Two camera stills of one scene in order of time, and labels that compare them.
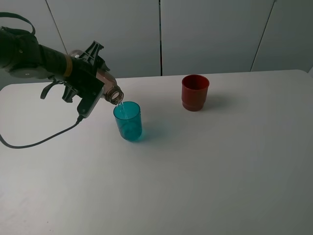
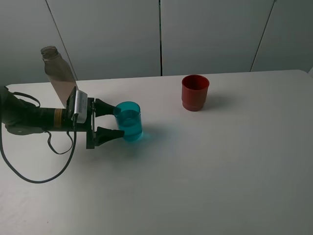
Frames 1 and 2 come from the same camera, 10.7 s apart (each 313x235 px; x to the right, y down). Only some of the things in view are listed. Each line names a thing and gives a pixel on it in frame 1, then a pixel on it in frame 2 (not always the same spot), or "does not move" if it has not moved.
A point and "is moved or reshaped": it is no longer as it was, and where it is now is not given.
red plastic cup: x=194 y=90 does not move
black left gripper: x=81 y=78 to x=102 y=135
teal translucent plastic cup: x=128 y=114 does not move
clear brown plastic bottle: x=111 y=89 is moved or reshaped
